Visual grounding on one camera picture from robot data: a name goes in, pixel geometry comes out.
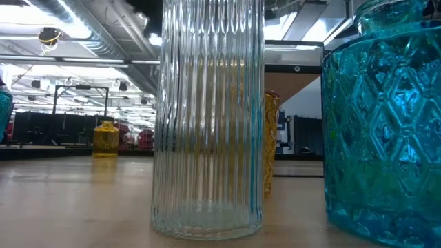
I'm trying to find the yellow glass bottle vase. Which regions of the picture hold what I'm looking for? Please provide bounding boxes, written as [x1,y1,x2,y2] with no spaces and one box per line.
[92,120,120,159]

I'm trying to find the clear ribbed glass vase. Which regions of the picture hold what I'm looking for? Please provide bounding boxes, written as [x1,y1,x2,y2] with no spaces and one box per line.
[150,0,265,241]

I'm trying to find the yellow textured glass vase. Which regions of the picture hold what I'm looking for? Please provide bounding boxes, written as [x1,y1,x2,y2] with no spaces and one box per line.
[263,90,281,199]

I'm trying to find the teal round glass vase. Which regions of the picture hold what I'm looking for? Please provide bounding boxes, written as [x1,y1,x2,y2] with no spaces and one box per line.
[0,88,14,143]

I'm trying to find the teal diamond-pattern glass vase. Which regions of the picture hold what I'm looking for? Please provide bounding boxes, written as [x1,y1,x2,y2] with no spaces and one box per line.
[320,0,441,248]

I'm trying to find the long ceiling light bar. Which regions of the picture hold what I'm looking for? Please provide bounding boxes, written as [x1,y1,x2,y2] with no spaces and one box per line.
[0,54,161,68]

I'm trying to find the red storage bins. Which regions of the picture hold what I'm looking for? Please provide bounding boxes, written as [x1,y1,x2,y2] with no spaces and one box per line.
[119,122,155,151]

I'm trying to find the black workbench row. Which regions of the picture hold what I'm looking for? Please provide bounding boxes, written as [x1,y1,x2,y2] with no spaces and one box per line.
[12,110,115,146]

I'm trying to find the black equipment cart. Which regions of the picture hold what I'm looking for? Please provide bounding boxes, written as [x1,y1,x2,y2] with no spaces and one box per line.
[277,110,294,155]

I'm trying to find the black ribbed panel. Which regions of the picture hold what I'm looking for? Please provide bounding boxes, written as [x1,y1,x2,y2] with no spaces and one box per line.
[293,115,324,156]

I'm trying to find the silver ribbed ventilation duct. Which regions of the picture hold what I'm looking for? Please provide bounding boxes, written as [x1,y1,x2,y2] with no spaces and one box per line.
[29,0,161,96]

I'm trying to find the black gantry frame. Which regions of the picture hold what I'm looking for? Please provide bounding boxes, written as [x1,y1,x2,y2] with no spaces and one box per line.
[52,85,110,117]

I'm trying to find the black ceiling device yellow cable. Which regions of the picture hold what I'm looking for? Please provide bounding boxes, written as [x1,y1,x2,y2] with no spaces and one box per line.
[37,26,63,48]

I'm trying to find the silver rectangular air duct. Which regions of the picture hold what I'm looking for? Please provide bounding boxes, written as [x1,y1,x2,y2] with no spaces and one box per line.
[280,0,358,44]

